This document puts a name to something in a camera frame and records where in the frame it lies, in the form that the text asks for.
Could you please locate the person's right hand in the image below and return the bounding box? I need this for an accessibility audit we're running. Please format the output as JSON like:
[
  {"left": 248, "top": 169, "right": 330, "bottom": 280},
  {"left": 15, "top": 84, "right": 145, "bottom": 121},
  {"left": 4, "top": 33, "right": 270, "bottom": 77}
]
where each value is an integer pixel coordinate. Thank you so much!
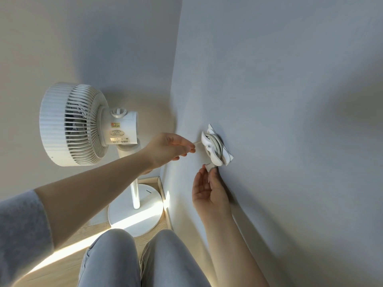
[{"left": 191, "top": 168, "right": 233, "bottom": 220}]

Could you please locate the person's left hand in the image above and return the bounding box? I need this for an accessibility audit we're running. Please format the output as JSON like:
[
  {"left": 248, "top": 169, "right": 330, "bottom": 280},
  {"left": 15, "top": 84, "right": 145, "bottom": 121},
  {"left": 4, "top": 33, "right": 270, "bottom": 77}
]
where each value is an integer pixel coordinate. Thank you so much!
[{"left": 142, "top": 133, "right": 197, "bottom": 174}]

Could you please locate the person's left forearm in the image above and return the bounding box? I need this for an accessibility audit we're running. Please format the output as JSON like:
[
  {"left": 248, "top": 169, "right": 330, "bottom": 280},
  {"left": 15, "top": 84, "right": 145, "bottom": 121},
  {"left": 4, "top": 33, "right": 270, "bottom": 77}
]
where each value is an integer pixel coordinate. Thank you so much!
[{"left": 34, "top": 146, "right": 157, "bottom": 252}]

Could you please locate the person's right forearm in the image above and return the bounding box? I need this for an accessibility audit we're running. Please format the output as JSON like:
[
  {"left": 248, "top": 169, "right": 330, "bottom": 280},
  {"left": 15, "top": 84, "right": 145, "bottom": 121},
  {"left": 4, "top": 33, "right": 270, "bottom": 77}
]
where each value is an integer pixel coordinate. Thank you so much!
[{"left": 199, "top": 210, "right": 270, "bottom": 287}]

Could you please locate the person's right leg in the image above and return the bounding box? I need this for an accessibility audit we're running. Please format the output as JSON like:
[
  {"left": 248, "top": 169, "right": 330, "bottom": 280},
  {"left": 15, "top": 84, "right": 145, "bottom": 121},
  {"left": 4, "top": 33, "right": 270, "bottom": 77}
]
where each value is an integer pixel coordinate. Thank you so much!
[{"left": 139, "top": 229, "right": 211, "bottom": 287}]

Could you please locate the person's leg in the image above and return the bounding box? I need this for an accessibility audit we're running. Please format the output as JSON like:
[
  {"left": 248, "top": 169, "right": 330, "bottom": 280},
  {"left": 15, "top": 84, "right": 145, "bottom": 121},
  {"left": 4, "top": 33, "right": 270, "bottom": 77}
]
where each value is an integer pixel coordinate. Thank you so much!
[
  {"left": 77, "top": 228, "right": 142, "bottom": 287},
  {"left": 139, "top": 229, "right": 211, "bottom": 287}
]

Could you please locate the person's left leg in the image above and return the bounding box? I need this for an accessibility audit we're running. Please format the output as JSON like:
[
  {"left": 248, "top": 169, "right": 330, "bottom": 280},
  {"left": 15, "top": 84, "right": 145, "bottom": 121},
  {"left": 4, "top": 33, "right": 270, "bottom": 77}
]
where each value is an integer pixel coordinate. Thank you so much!
[{"left": 77, "top": 228, "right": 142, "bottom": 287}]

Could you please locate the grey sweater sleeve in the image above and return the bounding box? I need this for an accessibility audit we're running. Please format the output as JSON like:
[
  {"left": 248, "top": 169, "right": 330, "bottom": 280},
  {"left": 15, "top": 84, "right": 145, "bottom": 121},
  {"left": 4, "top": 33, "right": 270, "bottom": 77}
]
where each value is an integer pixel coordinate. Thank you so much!
[{"left": 0, "top": 189, "right": 53, "bottom": 287}]

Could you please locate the white pedestal fan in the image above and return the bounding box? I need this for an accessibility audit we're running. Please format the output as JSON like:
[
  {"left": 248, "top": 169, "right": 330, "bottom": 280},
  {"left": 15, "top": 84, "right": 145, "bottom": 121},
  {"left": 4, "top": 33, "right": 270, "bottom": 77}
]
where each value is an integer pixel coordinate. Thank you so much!
[{"left": 39, "top": 82, "right": 165, "bottom": 237}]

